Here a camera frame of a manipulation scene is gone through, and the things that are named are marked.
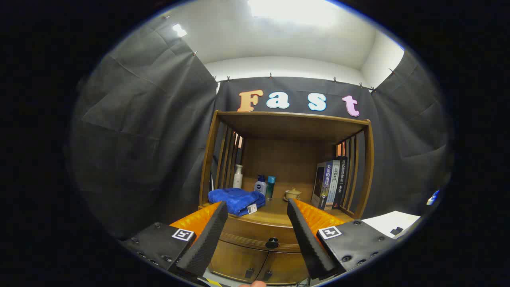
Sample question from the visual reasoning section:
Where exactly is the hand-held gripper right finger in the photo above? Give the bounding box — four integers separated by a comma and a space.
286, 198, 398, 280

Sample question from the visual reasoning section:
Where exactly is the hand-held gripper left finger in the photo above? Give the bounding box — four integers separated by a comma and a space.
122, 201, 229, 278

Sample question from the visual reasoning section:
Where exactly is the wooden drawer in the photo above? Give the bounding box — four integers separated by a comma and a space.
218, 216, 301, 252

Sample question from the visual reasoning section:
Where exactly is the wooden cabinet door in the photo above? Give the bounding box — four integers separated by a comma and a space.
257, 251, 310, 285
209, 239, 268, 283

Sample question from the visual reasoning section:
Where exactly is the wooden countertop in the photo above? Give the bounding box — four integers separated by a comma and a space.
199, 185, 355, 228

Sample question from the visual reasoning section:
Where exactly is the wooden cabinet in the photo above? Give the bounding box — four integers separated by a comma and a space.
198, 110, 375, 285

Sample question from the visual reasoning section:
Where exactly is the blue folded towel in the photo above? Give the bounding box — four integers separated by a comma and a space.
208, 188, 266, 217

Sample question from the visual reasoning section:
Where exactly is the dark cover book blue spine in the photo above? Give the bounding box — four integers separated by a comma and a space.
311, 161, 332, 210

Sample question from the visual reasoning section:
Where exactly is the white spine book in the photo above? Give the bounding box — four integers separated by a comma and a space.
327, 160, 340, 210

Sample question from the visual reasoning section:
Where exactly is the black spine book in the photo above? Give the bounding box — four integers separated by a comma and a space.
333, 157, 348, 210

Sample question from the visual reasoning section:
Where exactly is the white box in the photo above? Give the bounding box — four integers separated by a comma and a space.
362, 211, 421, 239

